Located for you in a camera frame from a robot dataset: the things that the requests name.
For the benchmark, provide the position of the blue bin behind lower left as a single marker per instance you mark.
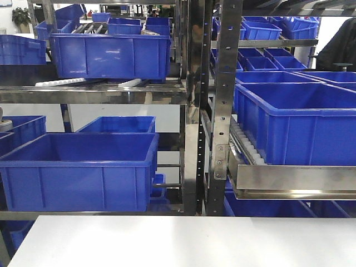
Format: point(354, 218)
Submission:
point(121, 124)

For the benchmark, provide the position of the stainless steel shelf rack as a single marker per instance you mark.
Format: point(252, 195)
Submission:
point(208, 134)

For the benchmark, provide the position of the large blue bin right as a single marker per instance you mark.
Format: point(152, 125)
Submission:
point(299, 123)

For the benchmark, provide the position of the large blue bin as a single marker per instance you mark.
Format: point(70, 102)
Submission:
point(117, 56)
point(299, 123)
point(81, 172)

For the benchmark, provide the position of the large blue bin upper left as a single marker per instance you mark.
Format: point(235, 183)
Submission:
point(117, 56)

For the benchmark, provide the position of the large blue bin lower left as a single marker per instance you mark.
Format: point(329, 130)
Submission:
point(81, 172)

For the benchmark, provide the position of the blue bin far left lower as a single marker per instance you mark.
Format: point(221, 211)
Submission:
point(18, 130)

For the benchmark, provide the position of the blue bin far left upper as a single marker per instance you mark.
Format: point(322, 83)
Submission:
point(17, 50)

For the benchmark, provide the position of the potted green plant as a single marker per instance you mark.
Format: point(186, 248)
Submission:
point(21, 18)

